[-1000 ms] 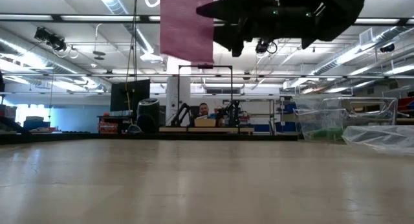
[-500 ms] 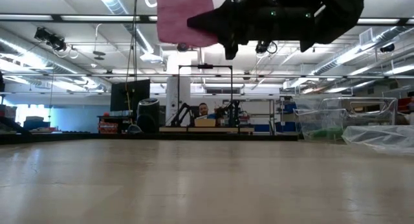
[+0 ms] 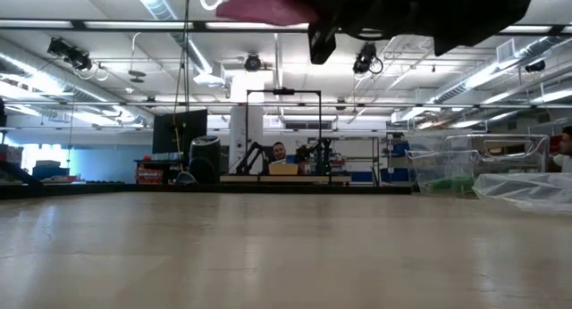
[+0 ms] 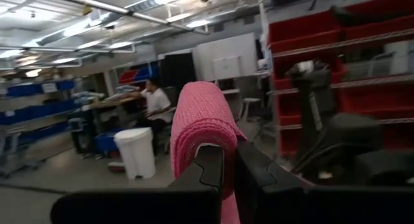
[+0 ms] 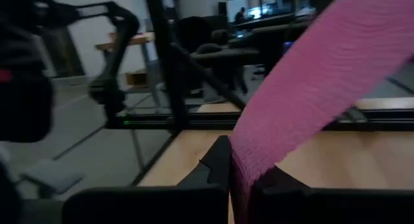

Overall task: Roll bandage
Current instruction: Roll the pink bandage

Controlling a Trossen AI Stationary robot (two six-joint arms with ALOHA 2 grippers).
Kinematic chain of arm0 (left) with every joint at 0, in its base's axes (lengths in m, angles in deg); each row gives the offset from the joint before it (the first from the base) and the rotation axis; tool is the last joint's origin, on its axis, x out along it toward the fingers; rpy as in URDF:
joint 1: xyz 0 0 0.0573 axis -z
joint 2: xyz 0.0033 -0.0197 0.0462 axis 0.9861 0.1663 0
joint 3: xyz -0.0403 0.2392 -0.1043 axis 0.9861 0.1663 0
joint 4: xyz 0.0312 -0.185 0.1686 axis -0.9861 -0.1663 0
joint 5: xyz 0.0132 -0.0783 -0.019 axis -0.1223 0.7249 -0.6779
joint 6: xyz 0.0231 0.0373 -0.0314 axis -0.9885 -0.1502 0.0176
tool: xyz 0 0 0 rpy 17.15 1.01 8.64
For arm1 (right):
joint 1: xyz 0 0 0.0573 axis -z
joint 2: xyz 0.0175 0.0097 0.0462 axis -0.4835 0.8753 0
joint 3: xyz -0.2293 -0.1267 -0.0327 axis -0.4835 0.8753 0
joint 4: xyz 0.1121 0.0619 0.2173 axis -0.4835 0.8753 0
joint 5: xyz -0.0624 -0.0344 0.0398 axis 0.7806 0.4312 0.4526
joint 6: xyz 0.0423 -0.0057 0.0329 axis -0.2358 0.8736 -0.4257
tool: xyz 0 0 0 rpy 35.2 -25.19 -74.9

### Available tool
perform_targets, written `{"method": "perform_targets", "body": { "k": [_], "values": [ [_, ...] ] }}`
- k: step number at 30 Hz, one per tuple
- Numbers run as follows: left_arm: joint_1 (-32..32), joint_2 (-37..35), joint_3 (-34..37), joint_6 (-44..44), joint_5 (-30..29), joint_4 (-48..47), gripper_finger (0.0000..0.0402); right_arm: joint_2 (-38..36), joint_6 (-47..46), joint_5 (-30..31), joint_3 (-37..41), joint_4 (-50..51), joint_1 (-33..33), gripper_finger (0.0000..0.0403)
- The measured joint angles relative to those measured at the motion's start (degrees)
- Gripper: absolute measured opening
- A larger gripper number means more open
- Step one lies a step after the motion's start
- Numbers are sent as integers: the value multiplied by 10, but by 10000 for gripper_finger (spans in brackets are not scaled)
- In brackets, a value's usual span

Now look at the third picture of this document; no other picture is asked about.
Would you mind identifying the clear plastic bag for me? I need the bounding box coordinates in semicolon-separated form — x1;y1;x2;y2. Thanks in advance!
472;172;572;216

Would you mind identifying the clear bag with green bandage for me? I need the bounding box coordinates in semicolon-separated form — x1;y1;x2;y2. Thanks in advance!
407;149;483;197

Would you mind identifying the green bandage roll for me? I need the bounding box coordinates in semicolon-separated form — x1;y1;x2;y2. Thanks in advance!
424;174;475;196

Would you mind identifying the person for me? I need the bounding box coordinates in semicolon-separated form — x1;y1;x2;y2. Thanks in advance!
271;141;288;163
551;125;572;174

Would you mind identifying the cardboard box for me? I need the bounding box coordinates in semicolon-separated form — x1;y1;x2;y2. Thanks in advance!
267;163;299;176

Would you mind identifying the clear plastic bin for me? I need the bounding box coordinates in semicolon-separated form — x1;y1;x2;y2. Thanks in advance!
404;133;551;198

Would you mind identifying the wooden workbench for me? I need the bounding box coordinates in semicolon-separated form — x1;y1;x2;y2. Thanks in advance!
218;173;353;186

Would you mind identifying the black monitor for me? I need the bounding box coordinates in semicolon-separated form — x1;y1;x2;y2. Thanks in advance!
151;109;209;156

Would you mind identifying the red crate stack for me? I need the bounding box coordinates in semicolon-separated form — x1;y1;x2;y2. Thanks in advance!
135;164;164;185

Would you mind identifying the black ceiling camera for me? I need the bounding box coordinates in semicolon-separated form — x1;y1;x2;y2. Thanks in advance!
244;53;263;72
352;41;384;76
46;36;94;72

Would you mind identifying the black camera gantry frame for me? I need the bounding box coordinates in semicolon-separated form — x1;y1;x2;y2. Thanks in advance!
244;88;323;176

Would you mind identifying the hanging ceiling cable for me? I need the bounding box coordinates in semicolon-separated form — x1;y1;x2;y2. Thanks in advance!
172;0;193;171

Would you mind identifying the black aluminium table frame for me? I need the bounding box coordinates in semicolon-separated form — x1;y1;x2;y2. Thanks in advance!
0;159;413;201

